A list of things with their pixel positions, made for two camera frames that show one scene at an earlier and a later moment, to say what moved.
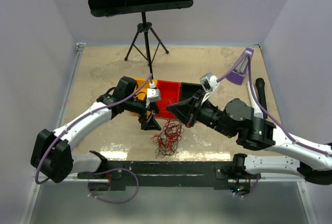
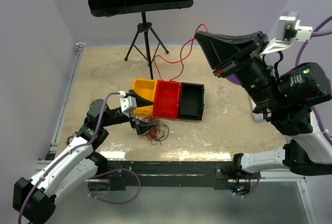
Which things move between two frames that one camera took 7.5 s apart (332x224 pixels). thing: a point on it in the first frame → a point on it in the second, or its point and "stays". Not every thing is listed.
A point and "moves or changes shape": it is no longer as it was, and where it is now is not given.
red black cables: [167, 141] moves or changes shape
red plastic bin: [170, 93] stays
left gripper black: [150, 123] → [141, 126]
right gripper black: [184, 110] → [221, 49]
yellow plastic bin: [141, 94] stays
